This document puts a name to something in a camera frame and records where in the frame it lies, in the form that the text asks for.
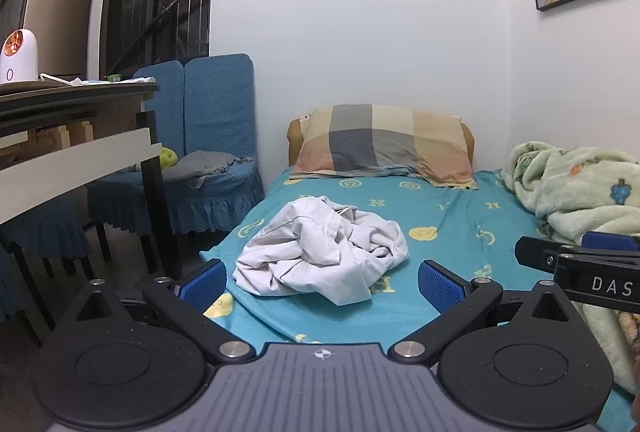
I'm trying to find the white shirt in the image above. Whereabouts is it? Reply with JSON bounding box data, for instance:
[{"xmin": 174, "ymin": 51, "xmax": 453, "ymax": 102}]
[{"xmin": 232, "ymin": 195, "xmax": 410, "ymax": 308}]

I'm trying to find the plaid pillow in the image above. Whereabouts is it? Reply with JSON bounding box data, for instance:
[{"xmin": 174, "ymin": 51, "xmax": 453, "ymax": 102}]
[{"xmin": 290, "ymin": 104, "xmax": 478, "ymax": 189}]

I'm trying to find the white humidifier with orange light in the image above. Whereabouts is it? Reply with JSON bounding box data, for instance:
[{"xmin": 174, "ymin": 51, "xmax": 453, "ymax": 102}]
[{"xmin": 0, "ymin": 28, "xmax": 41, "ymax": 84}]

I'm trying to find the grey cloth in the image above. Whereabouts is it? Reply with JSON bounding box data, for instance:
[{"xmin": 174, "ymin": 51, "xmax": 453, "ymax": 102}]
[{"xmin": 134, "ymin": 151, "xmax": 254, "ymax": 189}]

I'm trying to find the wooden table with black legs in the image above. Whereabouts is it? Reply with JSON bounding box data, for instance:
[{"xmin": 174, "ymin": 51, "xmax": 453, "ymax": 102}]
[{"xmin": 0, "ymin": 80, "xmax": 183, "ymax": 285}]

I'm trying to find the brown pillow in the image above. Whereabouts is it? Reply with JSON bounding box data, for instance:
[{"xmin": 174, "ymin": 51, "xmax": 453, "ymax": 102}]
[{"xmin": 286, "ymin": 109, "xmax": 476, "ymax": 168}]

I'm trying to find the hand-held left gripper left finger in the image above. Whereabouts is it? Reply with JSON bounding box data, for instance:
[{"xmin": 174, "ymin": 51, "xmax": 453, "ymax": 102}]
[{"xmin": 65, "ymin": 259, "xmax": 257, "ymax": 365}]

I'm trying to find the green fleece blanket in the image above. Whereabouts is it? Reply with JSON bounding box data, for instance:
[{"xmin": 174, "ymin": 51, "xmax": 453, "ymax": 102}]
[{"xmin": 501, "ymin": 141, "xmax": 640, "ymax": 395}]

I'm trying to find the metallic fridge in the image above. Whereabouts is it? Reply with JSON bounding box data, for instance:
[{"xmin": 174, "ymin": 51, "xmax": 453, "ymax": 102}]
[{"xmin": 7, "ymin": 0, "xmax": 97, "ymax": 82}]

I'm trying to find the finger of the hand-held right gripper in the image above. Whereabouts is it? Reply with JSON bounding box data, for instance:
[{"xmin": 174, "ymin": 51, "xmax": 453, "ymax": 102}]
[
  {"xmin": 581, "ymin": 231, "xmax": 640, "ymax": 253},
  {"xmin": 515, "ymin": 235, "xmax": 585, "ymax": 271}
]

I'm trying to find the teal printed bed sheet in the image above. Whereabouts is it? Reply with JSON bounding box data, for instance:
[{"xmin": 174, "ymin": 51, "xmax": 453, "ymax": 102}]
[{"xmin": 200, "ymin": 165, "xmax": 640, "ymax": 432}]

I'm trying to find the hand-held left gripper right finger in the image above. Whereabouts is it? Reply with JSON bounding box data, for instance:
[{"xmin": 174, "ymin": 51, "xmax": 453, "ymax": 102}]
[{"xmin": 389, "ymin": 259, "xmax": 583, "ymax": 365}]

